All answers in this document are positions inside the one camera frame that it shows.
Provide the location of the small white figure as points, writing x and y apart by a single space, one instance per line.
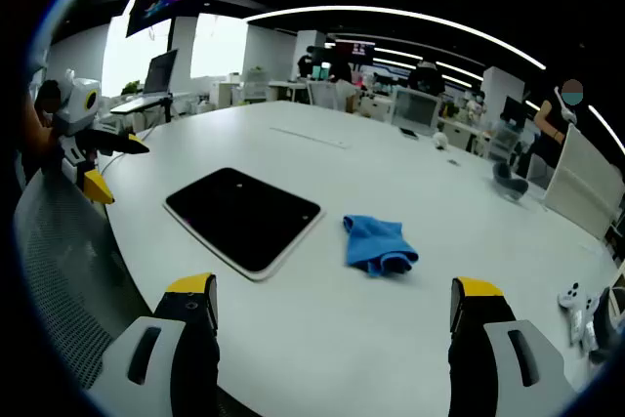
441 139

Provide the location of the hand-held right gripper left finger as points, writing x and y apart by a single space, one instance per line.
146 363

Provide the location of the white game controller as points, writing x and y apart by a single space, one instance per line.
576 302

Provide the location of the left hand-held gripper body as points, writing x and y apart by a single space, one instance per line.
73 109

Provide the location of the blue cleaning cloth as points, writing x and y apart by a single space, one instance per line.
371 241

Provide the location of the white mesh office chair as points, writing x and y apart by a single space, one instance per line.
255 85

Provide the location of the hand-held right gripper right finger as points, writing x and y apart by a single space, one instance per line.
503 368

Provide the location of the green plant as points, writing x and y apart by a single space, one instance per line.
131 88

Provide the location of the wall display screen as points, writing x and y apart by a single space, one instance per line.
355 52

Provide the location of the dark grey object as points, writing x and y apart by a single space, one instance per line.
510 182

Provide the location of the white monitor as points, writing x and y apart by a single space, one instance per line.
415 112

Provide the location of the black glass tablet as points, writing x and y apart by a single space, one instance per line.
244 219

